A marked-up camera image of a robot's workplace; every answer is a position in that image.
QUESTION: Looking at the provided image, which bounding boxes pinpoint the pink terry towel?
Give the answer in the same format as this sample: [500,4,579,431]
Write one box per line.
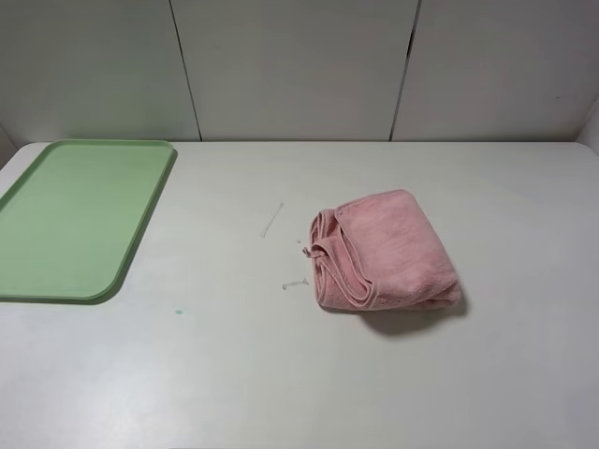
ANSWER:
[304,190,462,312]

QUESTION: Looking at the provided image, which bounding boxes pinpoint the green plastic tray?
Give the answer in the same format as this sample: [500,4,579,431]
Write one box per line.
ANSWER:
[1,139,177,304]

